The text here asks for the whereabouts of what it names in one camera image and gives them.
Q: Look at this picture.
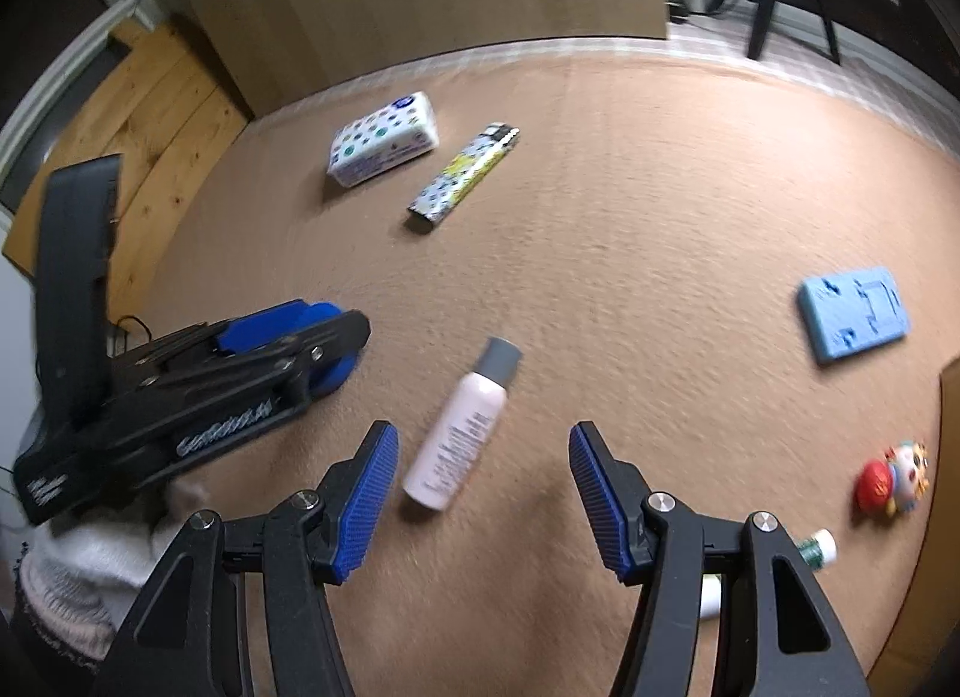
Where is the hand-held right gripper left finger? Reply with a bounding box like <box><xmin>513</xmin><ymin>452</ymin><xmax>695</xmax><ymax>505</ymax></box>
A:
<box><xmin>94</xmin><ymin>421</ymin><xmax>401</xmax><ymax>697</ymax></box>

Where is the person's left hand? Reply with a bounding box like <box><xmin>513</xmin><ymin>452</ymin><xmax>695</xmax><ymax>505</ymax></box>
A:
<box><xmin>19</xmin><ymin>479</ymin><xmax>213</xmax><ymax>649</ymax></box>

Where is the light blue foam block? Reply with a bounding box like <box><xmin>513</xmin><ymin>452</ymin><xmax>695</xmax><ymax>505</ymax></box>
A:
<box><xmin>796</xmin><ymin>266</ymin><xmax>912</xmax><ymax>366</ymax></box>

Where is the red white toy figure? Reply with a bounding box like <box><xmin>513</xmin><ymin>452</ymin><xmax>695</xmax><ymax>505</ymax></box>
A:
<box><xmin>853</xmin><ymin>440</ymin><xmax>931</xmax><ymax>516</ymax></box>

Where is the pink bottle with grey cap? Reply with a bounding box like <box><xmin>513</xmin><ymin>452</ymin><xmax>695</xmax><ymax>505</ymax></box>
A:
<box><xmin>403</xmin><ymin>337</ymin><xmax>521</xmax><ymax>514</ymax></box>

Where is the green white glue stick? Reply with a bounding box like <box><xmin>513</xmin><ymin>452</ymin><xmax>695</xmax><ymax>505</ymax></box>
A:
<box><xmin>697</xmin><ymin>528</ymin><xmax>837</xmax><ymax>623</ymax></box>

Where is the tan felt table mat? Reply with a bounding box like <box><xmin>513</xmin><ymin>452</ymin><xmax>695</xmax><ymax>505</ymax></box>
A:
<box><xmin>105</xmin><ymin>37</ymin><xmax>960</xmax><ymax>697</ymax></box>

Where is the wooden plank board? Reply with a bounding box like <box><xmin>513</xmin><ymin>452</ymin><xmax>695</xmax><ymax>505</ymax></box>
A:
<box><xmin>0</xmin><ymin>17</ymin><xmax>252</xmax><ymax>278</ymax></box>

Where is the patterned lighter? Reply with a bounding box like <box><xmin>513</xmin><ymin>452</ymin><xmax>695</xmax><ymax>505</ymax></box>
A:
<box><xmin>407</xmin><ymin>124</ymin><xmax>521</xmax><ymax>234</ymax></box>

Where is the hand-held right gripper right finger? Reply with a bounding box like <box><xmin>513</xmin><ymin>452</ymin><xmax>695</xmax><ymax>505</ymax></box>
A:
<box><xmin>568</xmin><ymin>423</ymin><xmax>871</xmax><ymax>697</ymax></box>

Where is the white patterned tissue pack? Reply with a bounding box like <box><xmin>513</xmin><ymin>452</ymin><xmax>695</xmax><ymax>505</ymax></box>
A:
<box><xmin>325</xmin><ymin>91</ymin><xmax>440</xmax><ymax>189</ymax></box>

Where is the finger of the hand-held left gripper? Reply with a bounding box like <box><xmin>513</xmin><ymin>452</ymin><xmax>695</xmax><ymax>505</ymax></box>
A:
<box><xmin>109</xmin><ymin>310</ymin><xmax>372</xmax><ymax>405</ymax></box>
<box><xmin>120</xmin><ymin>299</ymin><xmax>331</xmax><ymax>366</ymax></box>

